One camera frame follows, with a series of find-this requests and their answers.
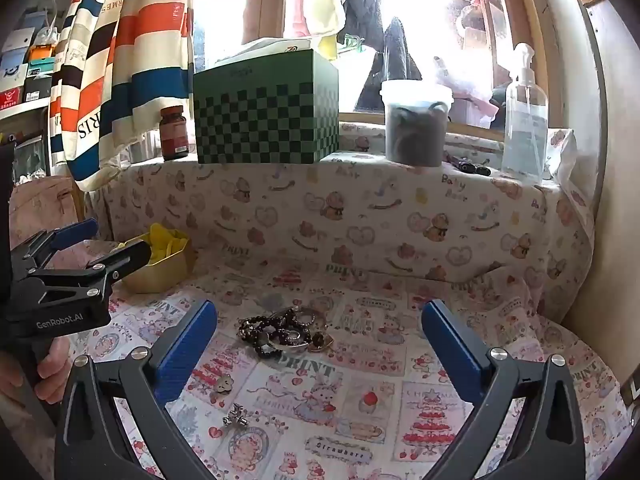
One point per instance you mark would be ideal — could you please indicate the person's left hand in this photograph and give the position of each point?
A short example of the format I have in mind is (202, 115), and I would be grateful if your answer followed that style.
(52, 365)

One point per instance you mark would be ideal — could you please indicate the brown medicine bottle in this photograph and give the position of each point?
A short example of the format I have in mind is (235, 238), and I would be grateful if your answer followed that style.
(173, 135)

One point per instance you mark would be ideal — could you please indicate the silver stud earrings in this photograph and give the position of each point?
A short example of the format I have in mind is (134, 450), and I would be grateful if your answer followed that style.
(235, 417)

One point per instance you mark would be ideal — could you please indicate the gold octagonal jewelry box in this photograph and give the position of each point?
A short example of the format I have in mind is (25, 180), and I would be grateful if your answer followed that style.
(150, 275)

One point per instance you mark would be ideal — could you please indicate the pale yellow hanging garment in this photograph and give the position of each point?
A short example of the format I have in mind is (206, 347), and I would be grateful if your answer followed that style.
(325, 5)

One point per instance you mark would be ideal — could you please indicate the green checkered box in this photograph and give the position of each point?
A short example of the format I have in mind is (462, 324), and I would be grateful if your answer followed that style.
(260, 120)

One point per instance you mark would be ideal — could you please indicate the shelf of small boxes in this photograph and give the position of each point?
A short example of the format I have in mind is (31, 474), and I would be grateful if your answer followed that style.
(25, 70)

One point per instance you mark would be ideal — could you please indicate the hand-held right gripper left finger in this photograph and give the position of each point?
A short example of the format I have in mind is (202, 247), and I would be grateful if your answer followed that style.
(186, 350)

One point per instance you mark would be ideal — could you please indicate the striped curtain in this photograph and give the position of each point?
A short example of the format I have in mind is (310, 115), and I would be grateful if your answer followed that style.
(130, 60)

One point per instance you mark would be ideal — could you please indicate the clear spray bottle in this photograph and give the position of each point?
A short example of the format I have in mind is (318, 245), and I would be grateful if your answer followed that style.
(525, 125)

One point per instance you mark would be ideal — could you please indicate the dark hanging garment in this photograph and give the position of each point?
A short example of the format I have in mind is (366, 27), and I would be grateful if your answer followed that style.
(395, 60)

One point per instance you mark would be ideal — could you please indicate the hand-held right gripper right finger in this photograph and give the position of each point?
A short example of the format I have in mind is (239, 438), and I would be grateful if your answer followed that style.
(452, 350)

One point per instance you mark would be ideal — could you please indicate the green clothes hanger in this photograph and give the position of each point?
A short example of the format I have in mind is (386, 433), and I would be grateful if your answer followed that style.
(355, 44)

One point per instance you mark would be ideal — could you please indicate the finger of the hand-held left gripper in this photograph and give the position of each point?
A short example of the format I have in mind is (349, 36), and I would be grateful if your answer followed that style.
(125, 260)
(75, 234)

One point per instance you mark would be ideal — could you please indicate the yellow satin cloth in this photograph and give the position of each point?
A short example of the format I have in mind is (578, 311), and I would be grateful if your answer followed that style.
(167, 242)

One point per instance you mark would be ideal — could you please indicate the printed plastic bag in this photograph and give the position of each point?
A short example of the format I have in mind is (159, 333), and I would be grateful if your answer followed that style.
(567, 160)

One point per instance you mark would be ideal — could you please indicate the pink padded seat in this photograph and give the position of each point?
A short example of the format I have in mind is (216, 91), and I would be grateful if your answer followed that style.
(45, 210)

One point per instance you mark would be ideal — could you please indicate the plastic jar with white lid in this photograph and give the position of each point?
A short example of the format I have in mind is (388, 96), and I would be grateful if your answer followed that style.
(415, 130)

